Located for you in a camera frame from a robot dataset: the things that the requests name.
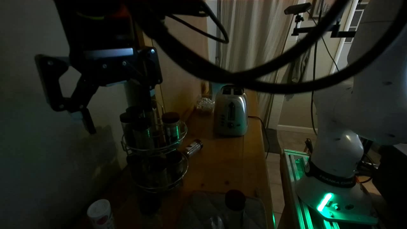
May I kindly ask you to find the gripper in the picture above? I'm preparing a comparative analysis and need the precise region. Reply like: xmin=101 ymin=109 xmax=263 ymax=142
xmin=35 ymin=47 xmax=163 ymax=135

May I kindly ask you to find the white container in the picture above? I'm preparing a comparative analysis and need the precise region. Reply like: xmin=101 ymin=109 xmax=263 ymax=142
xmin=86 ymin=199 xmax=116 ymax=229

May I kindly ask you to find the spice jar with dark lid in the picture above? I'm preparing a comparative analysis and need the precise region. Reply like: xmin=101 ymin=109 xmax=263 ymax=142
xmin=133 ymin=118 xmax=155 ymax=150
xmin=120 ymin=112 xmax=137 ymax=147

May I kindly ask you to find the spice jar with brown lid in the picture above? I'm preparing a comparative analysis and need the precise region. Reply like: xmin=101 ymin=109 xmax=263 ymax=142
xmin=162 ymin=112 xmax=182 ymax=144

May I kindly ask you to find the clear tub of white pieces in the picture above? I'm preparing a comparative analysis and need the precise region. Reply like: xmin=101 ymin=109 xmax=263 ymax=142
xmin=195 ymin=95 xmax=216 ymax=115

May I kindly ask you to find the row of dark spice jars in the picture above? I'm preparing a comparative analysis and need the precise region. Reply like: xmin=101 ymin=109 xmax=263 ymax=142
xmin=127 ymin=151 xmax=187 ymax=189

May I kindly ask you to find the spice jar with dark label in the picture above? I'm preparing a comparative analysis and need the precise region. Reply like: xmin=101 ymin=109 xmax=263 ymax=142
xmin=182 ymin=139 xmax=204 ymax=158

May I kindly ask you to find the silver toaster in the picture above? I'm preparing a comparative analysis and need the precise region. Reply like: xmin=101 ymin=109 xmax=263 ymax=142
xmin=213 ymin=84 xmax=249 ymax=137

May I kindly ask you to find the beige curtain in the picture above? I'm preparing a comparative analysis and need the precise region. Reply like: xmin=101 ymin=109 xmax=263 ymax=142
xmin=219 ymin=0 xmax=300 ymax=128

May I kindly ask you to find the grey mat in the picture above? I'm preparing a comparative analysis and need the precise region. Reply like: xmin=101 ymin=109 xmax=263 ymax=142
xmin=183 ymin=191 xmax=268 ymax=229

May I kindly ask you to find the bottle with dark cap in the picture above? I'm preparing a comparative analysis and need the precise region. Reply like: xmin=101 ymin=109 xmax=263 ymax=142
xmin=224 ymin=190 xmax=247 ymax=229

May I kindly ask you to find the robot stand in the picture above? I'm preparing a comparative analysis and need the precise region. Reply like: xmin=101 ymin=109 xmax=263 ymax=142
xmin=279 ymin=149 xmax=382 ymax=229

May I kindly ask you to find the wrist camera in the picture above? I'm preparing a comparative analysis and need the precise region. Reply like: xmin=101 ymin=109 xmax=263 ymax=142
xmin=83 ymin=47 xmax=135 ymax=60

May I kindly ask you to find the two-tier wire seasoning rack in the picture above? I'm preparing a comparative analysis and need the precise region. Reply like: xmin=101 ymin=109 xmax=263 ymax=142
xmin=121 ymin=101 xmax=189 ymax=193

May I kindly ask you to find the black cable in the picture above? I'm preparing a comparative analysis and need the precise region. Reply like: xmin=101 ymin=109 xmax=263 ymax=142
xmin=310 ymin=13 xmax=340 ymax=136
xmin=248 ymin=115 xmax=271 ymax=160

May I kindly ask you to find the camera on mount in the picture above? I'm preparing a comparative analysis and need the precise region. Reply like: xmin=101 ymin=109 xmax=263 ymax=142
xmin=284 ymin=2 xmax=357 ymax=39

